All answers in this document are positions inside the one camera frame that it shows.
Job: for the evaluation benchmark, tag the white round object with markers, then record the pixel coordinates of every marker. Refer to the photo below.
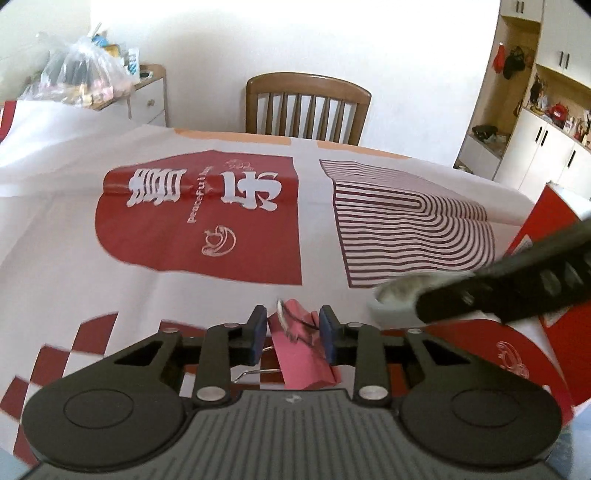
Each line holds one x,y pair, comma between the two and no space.
397,295

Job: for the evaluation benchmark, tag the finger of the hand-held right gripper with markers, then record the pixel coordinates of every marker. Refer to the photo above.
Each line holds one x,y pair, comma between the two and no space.
554,247
461,300

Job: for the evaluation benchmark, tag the blue printed table mat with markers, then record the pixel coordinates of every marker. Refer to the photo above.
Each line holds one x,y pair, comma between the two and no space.
572,443

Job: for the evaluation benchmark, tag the clear plastic bag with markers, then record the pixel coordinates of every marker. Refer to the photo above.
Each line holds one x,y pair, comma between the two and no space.
78,69

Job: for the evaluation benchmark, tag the red and white printed tablecloth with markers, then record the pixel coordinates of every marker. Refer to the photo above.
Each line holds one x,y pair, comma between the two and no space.
138,138

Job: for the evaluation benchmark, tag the small white drawer cabinet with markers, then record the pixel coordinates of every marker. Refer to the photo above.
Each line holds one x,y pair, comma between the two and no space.
147,104

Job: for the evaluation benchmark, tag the black shoes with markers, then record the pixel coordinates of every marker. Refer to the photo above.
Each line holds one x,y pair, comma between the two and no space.
484,133

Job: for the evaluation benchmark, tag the red binder clip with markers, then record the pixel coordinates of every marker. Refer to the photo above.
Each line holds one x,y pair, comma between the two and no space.
300,360

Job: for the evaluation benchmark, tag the red bag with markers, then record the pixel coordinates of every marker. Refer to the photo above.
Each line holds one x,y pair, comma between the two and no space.
557,112

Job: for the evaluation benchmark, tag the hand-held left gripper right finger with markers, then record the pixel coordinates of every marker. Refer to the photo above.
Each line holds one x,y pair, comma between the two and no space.
328,334

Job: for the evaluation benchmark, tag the black hanging bag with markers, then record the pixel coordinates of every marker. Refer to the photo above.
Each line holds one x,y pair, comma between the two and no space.
513,64

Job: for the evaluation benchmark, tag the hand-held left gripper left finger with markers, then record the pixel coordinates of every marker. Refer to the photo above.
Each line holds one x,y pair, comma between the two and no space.
257,334

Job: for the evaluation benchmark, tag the brown wooden chair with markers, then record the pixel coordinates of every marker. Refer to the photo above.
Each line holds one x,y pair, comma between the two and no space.
304,87

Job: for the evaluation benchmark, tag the white entry cabinet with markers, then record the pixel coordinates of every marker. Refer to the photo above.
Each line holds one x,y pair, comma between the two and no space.
540,143

